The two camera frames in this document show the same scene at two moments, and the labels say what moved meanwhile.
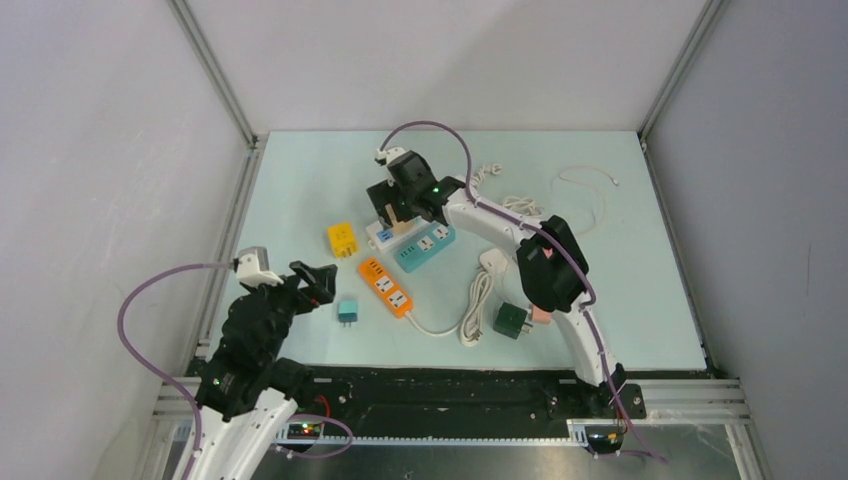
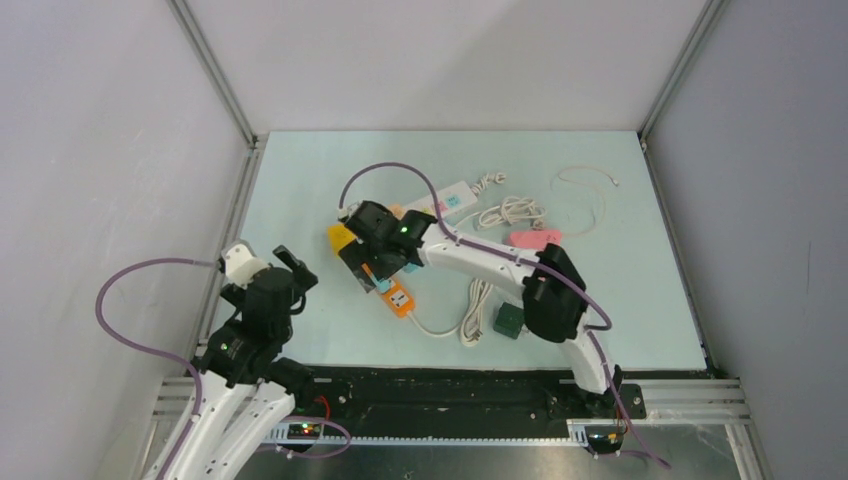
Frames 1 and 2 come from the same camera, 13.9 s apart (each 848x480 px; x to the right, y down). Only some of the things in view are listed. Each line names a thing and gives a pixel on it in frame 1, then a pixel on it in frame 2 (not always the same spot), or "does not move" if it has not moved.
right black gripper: [384, 193] -> [357, 253]
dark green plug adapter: [510, 321] does not move
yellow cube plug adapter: [342, 239] does not move
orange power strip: [386, 288] does not move
